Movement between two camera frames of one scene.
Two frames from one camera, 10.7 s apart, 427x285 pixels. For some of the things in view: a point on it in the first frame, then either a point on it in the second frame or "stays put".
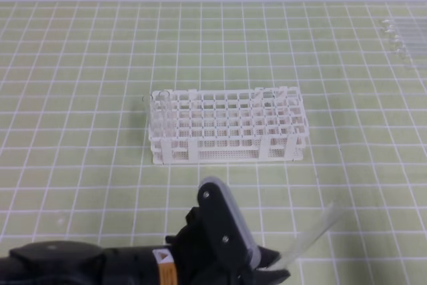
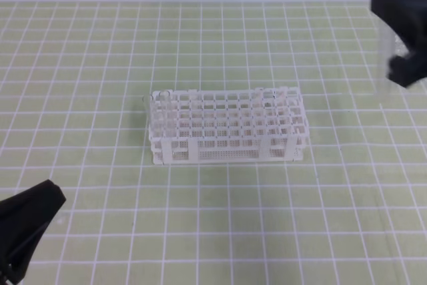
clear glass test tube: (307, 238) to (386, 49)
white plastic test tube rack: (229, 125) stays put
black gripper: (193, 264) to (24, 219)
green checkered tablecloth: (76, 163) stays put
